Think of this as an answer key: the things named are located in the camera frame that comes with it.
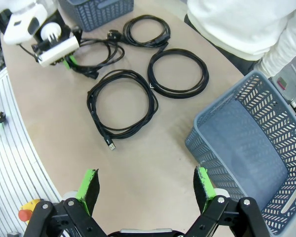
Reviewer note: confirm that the red emergency stop button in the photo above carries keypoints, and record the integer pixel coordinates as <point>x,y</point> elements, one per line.
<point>25,213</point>

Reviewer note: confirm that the white sweatshirt torso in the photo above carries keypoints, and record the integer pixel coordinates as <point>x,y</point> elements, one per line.
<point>234,24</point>

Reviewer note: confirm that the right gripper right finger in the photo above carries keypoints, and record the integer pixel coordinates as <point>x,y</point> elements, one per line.
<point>203,184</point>

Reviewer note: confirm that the person's left forearm white sleeve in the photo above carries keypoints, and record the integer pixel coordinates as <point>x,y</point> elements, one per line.
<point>283,47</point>

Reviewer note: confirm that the silver box with red switch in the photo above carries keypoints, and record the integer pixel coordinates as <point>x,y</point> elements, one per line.
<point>289,86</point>

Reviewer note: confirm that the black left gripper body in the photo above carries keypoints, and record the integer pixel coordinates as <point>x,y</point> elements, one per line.
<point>68,32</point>

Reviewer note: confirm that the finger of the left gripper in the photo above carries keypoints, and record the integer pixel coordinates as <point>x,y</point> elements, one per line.
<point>73,60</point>
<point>66,64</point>

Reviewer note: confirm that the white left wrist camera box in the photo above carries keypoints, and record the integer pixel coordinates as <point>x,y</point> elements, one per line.
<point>58,50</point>

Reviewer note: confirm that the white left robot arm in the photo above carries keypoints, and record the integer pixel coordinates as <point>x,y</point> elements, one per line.
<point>22,21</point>

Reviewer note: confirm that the grey-blue plastic lattice basket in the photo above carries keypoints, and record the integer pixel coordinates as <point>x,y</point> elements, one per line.
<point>244,158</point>
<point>98,12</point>

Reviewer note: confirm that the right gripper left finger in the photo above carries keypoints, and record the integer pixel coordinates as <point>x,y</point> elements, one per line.
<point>88,187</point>

